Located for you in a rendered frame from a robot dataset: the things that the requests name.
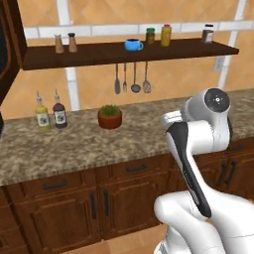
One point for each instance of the white wall outlet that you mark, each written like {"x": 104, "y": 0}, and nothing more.
{"x": 218, "y": 63}

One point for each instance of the wide brown drawer front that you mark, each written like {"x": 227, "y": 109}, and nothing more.
{"x": 36, "y": 184}

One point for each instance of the dark vinegar bottle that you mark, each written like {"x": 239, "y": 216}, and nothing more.
{"x": 60, "y": 114}

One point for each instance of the hanging grey fork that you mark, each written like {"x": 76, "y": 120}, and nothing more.
{"x": 125, "y": 84}

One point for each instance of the yellow jar with red lid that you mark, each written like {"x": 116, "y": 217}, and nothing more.
{"x": 166, "y": 35}

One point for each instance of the hanging grey slotted spoon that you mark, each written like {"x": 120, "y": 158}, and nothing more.
{"x": 147, "y": 86}

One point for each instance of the dark wooden wall cabinet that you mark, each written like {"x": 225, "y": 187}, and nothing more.
{"x": 10, "y": 43}

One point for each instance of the brown cupboard door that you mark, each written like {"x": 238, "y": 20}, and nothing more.
{"x": 56, "y": 221}
{"x": 135, "y": 205}
{"x": 10, "y": 225}
{"x": 244, "y": 175}
{"x": 208, "y": 172}

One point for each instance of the hanging grey ladle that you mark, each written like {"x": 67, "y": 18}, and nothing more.
{"x": 135, "y": 87}

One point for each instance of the dark jar with white lid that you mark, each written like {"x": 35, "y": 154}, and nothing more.
{"x": 207, "y": 34}

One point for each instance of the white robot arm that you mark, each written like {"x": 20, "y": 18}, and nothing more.
{"x": 211, "y": 132}

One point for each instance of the hanging grey spatula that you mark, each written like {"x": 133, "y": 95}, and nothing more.
{"x": 117, "y": 85}

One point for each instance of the potted green plant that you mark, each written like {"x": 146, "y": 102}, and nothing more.
{"x": 109, "y": 118}

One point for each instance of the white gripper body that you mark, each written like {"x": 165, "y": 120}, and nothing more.
{"x": 172, "y": 117}

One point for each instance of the dark wooden wall shelf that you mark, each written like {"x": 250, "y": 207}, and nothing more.
{"x": 109, "y": 53}

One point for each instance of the green-lidded dark jar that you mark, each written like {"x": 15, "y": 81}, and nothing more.
{"x": 150, "y": 36}

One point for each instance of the yellow oil bottle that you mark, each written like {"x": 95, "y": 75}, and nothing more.
{"x": 42, "y": 115}

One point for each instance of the tan shaker with dark cap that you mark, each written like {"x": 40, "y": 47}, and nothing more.
{"x": 72, "y": 44}

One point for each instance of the blue mug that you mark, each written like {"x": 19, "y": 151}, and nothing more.
{"x": 133, "y": 45}

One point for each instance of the tan shaker with silver cap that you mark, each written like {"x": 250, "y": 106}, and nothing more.
{"x": 59, "y": 45}

